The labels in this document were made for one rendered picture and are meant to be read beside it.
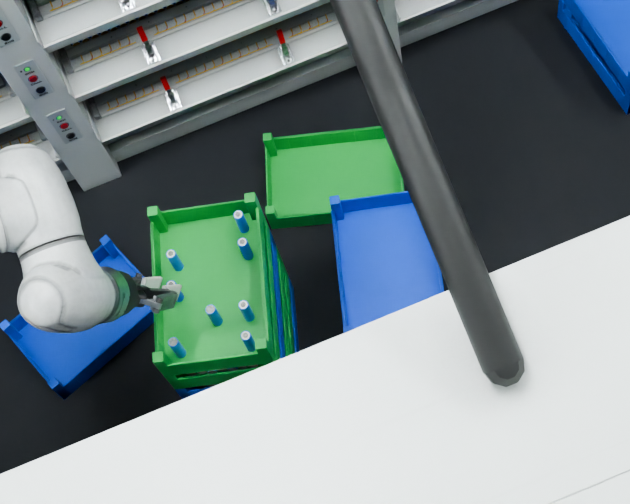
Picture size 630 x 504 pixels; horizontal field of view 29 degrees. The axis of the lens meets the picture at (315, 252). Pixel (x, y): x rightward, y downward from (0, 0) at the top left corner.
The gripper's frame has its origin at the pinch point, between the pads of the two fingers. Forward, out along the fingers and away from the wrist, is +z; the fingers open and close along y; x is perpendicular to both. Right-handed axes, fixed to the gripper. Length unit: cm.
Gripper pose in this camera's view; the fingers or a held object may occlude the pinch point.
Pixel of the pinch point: (160, 289)
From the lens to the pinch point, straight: 212.0
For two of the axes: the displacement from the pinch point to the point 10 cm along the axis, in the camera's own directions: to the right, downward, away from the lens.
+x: 3.2, -9.4, -1.1
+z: 3.0, -0.1, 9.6
